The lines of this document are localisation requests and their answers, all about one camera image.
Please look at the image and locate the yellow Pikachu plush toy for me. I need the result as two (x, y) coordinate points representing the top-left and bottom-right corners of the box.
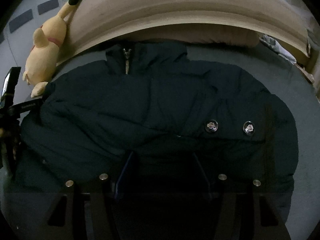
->
(22, 0), (80, 98)

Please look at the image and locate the wooden bedside cabinet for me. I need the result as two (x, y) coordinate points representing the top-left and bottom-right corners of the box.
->
(295, 54), (319, 89)

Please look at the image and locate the beige padded headboard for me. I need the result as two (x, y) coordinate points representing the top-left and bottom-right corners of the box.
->
(58, 0), (310, 63)

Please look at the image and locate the pile of folded clothes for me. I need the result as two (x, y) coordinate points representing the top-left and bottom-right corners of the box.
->
(259, 34), (297, 64)

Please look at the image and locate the dark navy puffer jacket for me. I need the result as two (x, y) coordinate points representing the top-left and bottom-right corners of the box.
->
(21, 39), (299, 221)

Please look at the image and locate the grey-blue bed sheet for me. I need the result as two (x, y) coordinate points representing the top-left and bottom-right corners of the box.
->
(0, 42), (320, 240)

